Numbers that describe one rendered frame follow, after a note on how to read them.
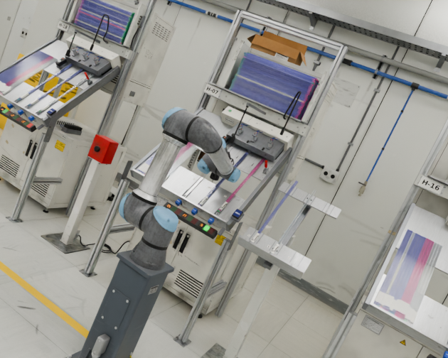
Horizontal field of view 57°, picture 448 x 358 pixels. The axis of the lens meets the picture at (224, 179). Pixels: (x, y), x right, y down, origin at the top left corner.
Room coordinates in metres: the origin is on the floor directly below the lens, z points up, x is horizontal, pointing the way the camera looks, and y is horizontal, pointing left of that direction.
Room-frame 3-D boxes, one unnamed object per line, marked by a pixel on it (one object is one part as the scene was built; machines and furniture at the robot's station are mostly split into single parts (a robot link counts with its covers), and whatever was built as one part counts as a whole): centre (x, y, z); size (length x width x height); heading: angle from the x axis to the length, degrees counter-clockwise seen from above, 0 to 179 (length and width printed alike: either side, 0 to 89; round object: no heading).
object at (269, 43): (3.02, -0.05, 1.82); 0.68 x 0.30 x 0.20; 69
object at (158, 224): (1.66, 0.16, 0.72); 0.13 x 0.12 x 0.14; 66
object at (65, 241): (2.66, 0.81, 0.39); 0.24 x 0.24 x 0.78; 69
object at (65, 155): (3.19, 1.37, 0.66); 1.01 x 0.73 x 1.31; 159
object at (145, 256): (1.65, 0.16, 0.60); 0.15 x 0.15 x 0.10
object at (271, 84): (2.70, -0.04, 1.52); 0.51 x 0.13 x 0.27; 69
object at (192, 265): (2.83, -0.03, 0.31); 0.70 x 0.65 x 0.62; 69
